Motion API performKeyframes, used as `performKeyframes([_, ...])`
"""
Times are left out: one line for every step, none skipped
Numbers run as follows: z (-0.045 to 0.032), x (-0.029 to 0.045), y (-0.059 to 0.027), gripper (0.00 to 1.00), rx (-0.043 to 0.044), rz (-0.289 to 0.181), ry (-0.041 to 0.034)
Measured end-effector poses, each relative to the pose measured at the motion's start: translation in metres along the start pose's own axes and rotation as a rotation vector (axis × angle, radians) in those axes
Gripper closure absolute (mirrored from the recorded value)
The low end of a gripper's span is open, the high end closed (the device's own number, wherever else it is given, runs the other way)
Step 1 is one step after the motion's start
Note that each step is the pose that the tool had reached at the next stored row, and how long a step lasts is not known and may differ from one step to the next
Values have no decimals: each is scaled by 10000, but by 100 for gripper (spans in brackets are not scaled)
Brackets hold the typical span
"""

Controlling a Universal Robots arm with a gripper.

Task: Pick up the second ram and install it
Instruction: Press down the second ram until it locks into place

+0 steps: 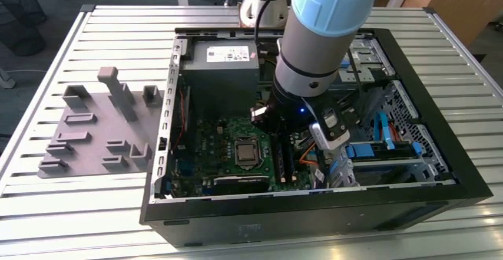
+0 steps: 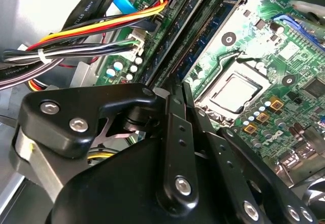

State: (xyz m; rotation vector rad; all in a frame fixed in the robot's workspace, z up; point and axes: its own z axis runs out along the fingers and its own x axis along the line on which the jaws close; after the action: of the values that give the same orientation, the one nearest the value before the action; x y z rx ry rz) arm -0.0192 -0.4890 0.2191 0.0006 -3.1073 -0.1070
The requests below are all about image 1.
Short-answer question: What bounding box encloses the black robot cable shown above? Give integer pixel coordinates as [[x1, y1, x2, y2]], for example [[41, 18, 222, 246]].
[[254, 0, 279, 56], [344, 52, 364, 120]]

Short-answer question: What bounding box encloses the grey parts rack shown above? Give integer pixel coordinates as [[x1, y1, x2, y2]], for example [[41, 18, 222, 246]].
[[36, 66, 166, 180]]

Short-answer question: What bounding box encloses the silver metal drive cage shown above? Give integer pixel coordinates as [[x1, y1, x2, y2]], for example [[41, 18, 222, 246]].
[[338, 37, 396, 103]]

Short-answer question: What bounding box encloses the metal CPU socket cover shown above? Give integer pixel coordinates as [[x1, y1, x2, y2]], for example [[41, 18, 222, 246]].
[[231, 136, 263, 171]]

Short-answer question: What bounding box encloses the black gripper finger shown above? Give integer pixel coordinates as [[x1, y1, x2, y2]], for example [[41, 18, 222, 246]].
[[250, 106, 282, 139]]

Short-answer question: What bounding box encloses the green motherboard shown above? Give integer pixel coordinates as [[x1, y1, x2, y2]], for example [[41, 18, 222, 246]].
[[168, 114, 315, 198]]

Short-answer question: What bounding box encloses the blue expansion slot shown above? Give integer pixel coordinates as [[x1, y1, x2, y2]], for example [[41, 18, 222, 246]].
[[175, 158, 194, 176]]

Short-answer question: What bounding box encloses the wooden cabinet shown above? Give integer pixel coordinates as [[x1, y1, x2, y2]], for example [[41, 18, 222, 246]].
[[427, 0, 503, 47]]

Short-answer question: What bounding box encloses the silver CPU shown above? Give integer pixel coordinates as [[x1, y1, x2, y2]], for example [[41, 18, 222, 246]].
[[235, 141, 259, 165]]

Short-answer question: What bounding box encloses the orange wire bundle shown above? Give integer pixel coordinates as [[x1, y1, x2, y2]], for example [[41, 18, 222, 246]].
[[299, 143, 319, 166]]

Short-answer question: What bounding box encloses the black PC case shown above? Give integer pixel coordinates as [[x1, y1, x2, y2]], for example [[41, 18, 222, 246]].
[[139, 27, 495, 248]]

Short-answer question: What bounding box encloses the blue flat data cable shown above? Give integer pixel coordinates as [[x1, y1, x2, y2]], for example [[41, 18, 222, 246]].
[[372, 111, 398, 152]]

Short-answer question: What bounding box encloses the black mesh waste bin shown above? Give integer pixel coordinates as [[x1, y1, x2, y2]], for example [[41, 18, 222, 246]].
[[0, 0, 47, 57]]

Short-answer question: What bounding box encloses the grey power supply unit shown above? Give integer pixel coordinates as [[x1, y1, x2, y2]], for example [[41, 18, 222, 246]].
[[179, 40, 262, 119]]

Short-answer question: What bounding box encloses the grey stand foot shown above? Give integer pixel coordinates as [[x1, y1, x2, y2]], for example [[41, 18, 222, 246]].
[[0, 65, 17, 89]]

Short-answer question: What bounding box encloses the black graphics card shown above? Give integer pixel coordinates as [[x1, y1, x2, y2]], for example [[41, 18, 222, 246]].
[[211, 175, 272, 196]]

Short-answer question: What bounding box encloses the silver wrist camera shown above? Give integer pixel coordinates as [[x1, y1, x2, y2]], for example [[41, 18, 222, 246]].
[[308, 106, 351, 150]]

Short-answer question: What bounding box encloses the silver metal disk bay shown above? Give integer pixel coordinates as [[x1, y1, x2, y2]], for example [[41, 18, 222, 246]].
[[324, 141, 447, 189]]

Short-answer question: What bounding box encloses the black cable bundle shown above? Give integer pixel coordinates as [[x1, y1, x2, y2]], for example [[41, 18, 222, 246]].
[[330, 81, 388, 125]]

